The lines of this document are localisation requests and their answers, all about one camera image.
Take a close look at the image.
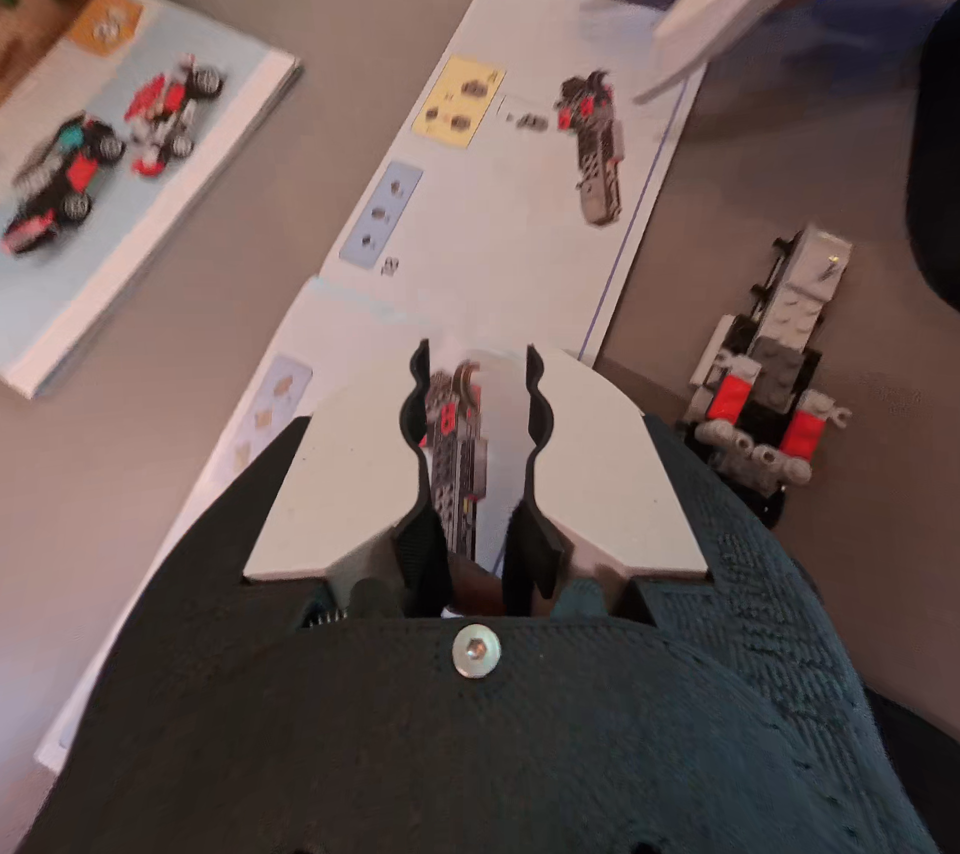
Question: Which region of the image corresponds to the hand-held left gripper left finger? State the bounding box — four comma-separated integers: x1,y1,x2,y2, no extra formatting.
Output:
242,339,455,619

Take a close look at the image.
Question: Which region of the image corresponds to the open instruction booklet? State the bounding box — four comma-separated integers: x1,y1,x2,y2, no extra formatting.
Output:
33,0,710,773

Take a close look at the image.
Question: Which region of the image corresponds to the car cover instruction booklet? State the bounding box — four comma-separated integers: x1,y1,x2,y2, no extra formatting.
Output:
0,0,305,399

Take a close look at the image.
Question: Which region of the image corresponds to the grey red toy brick model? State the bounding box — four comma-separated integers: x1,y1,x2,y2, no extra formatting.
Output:
681,224,856,525

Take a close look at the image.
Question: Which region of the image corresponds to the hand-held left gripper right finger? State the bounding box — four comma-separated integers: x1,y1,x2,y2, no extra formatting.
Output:
501,344,712,615

